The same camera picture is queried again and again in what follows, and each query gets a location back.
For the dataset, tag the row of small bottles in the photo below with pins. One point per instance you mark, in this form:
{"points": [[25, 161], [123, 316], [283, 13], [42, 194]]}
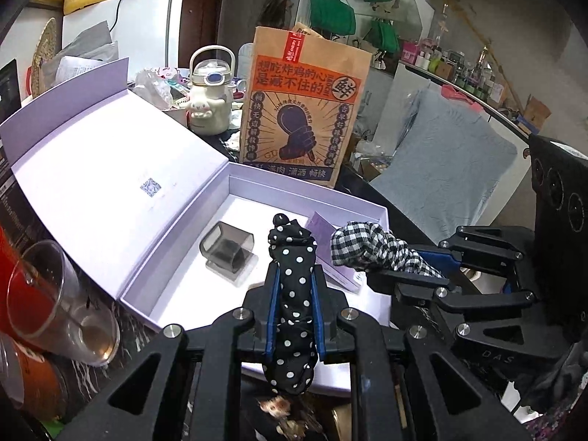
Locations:
{"points": [[459, 71]]}

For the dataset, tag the cream cartoon water bottle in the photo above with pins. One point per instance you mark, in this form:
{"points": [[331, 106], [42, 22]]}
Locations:
{"points": [[209, 105]]}

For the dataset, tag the crumpled clear plastic bag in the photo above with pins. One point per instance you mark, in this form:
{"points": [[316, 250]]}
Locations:
{"points": [[154, 85]]}

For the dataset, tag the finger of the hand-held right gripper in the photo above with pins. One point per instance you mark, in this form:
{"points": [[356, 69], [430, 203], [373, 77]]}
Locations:
{"points": [[413, 291], [441, 262]]}

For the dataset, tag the white refrigerator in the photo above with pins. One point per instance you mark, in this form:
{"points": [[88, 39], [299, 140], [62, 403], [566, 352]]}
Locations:
{"points": [[138, 27]]}

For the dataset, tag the brown printed paper bag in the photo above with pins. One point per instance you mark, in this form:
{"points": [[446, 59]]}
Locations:
{"points": [[303, 115]]}

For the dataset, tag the lavender gift box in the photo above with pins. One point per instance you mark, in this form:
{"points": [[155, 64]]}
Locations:
{"points": [[115, 183]]}

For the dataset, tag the smoky clear plastic case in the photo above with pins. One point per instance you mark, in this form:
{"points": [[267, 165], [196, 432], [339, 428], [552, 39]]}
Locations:
{"points": [[227, 248]]}

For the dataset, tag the grey plastic mailer bag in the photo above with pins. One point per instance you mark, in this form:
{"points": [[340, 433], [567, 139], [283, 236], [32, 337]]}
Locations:
{"points": [[87, 43]]}

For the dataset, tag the black polka dot scrunchie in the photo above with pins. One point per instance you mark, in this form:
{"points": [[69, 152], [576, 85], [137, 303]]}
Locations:
{"points": [[296, 285]]}

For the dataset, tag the woven straw fan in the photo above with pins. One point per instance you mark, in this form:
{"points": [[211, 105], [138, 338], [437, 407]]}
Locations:
{"points": [[43, 55]]}

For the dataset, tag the pink cloth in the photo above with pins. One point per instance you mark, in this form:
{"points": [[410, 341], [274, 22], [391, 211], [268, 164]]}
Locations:
{"points": [[459, 95]]}

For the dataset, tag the dark brown door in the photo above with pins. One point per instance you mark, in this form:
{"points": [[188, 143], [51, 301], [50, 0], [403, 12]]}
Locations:
{"points": [[197, 23]]}

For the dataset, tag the dark hanging handbag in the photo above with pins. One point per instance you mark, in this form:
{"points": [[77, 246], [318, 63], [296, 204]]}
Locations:
{"points": [[275, 2]]}

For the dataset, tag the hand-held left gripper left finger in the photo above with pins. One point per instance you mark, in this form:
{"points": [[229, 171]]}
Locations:
{"points": [[274, 303]]}

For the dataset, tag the white crumpled tissue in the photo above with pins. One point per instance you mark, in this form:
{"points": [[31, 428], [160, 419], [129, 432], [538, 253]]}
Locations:
{"points": [[229, 141]]}

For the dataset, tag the clear drinking glass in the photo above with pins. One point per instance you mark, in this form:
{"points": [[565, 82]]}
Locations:
{"points": [[46, 294]]}

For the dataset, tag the blue-grey leaf pattern pillow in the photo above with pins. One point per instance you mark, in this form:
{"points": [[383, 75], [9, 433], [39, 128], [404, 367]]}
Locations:
{"points": [[441, 156]]}

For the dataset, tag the red bottle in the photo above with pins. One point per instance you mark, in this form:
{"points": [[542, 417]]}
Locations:
{"points": [[7, 275]]}

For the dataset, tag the amber jar clear lid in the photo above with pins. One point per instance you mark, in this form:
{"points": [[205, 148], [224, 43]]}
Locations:
{"points": [[41, 386]]}

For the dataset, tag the black white checked scrunchie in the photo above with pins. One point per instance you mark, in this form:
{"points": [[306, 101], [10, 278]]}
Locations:
{"points": [[367, 243]]}

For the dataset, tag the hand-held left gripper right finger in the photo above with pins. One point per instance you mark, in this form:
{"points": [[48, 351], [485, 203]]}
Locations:
{"points": [[320, 312]]}

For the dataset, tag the small purple carton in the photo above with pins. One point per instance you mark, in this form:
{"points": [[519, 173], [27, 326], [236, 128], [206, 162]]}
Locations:
{"points": [[342, 278]]}

